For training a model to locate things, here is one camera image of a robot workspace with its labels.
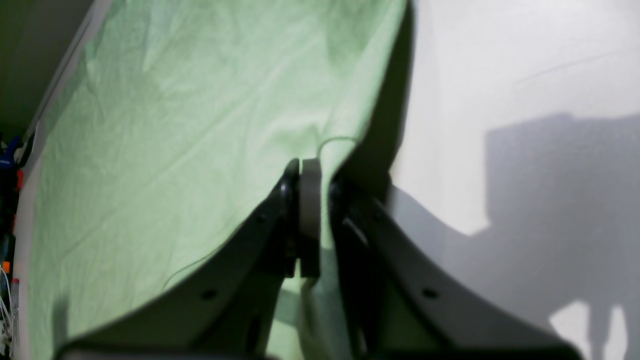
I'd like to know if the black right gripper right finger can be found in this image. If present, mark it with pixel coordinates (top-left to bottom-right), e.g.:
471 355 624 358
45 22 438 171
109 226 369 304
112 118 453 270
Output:
329 177 581 360

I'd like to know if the light green T-shirt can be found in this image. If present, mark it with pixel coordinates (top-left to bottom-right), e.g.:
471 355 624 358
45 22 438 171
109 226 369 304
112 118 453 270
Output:
26 0 407 360

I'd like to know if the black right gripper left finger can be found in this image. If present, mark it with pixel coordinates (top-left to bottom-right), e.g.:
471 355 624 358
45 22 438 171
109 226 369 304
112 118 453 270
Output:
55 159 322 360

